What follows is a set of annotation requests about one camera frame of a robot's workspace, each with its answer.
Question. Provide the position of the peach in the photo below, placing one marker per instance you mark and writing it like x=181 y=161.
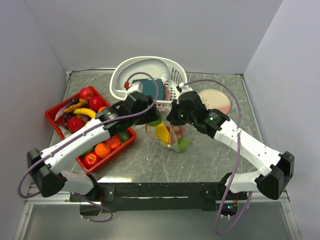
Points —
x=112 y=139

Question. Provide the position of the teal square plate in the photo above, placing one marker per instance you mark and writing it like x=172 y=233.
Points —
x=150 y=88

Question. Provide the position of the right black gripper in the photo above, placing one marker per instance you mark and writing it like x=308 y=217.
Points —
x=172 y=117

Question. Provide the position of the black base frame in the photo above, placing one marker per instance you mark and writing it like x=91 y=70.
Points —
x=159 y=196

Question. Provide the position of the green custard apple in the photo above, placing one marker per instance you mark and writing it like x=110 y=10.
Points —
x=155 y=123

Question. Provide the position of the orange ginger root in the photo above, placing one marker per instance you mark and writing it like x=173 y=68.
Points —
x=73 y=107

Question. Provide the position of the red apple bottom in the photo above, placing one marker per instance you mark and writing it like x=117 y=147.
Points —
x=91 y=159

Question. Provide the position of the purple eggplant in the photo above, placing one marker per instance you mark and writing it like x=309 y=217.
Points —
x=69 y=103

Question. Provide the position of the clear orange zip top bag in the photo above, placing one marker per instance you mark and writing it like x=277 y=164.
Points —
x=151 y=131

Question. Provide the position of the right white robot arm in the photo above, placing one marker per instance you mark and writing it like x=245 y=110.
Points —
x=274 y=169

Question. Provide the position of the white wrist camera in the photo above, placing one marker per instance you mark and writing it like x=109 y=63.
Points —
x=182 y=88
x=133 y=87

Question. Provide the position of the pink round plate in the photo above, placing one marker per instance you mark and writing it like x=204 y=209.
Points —
x=215 y=99

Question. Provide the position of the orange fruit upper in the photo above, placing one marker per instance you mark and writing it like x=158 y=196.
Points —
x=102 y=108

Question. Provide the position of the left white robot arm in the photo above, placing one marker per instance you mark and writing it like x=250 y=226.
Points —
x=47 y=166

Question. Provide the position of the green avocado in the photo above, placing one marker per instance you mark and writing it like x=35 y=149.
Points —
x=124 y=136

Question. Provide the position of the green pepper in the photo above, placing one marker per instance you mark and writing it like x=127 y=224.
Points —
x=92 y=149

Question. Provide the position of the red apple top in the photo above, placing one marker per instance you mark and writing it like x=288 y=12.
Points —
x=86 y=93

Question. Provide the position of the orange fruit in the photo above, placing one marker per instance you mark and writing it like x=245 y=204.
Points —
x=102 y=108
x=102 y=150

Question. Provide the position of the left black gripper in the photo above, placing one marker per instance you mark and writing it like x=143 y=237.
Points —
x=152 y=114

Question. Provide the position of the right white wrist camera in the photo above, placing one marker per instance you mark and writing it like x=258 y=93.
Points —
x=182 y=88

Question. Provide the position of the small red pepper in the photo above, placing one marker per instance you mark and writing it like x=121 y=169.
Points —
x=115 y=145

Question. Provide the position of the white plastic dish basket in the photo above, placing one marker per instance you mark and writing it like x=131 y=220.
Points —
x=149 y=72

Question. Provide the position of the yellow banana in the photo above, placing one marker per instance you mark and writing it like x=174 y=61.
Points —
x=85 y=111

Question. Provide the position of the dark purple grape bunch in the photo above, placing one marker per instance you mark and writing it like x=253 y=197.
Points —
x=67 y=116

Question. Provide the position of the red apple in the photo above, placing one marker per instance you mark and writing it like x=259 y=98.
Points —
x=91 y=159
x=86 y=93

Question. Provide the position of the red pomegranate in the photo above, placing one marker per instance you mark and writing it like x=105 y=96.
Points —
x=74 y=124
x=96 y=103

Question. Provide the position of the orange fruit lower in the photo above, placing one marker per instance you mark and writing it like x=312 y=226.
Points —
x=102 y=150

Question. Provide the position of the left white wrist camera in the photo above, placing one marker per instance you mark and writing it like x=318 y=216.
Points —
x=133 y=87

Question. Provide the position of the red plastic tray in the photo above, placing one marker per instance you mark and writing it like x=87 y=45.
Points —
x=63 y=132

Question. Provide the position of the pink bowl in basket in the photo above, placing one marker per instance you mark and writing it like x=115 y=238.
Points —
x=166 y=93

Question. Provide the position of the red pomegranate lower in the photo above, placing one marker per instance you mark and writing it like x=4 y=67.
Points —
x=74 y=124

